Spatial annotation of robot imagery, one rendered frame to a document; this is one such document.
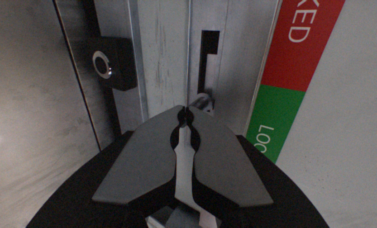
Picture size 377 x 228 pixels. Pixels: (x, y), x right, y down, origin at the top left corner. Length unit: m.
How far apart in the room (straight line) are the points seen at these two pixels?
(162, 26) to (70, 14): 0.12
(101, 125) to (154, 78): 0.14
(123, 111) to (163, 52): 0.12
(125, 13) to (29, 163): 0.21
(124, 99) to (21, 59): 0.11
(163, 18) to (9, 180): 0.25
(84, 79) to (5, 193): 0.16
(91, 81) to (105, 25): 0.08
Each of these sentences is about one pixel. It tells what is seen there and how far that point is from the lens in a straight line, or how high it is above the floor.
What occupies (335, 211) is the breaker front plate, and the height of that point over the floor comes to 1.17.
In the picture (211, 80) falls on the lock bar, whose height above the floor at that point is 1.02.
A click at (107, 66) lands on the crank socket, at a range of 0.21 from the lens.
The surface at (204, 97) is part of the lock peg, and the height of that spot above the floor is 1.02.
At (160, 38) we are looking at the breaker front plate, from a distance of 0.19.
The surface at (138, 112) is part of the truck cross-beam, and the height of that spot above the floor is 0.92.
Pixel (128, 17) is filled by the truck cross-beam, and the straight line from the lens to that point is 0.21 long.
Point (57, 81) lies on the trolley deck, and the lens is 0.25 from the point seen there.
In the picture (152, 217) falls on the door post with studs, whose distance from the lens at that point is 0.36.
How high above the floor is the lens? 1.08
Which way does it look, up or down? 25 degrees down
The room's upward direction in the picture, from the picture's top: 107 degrees clockwise
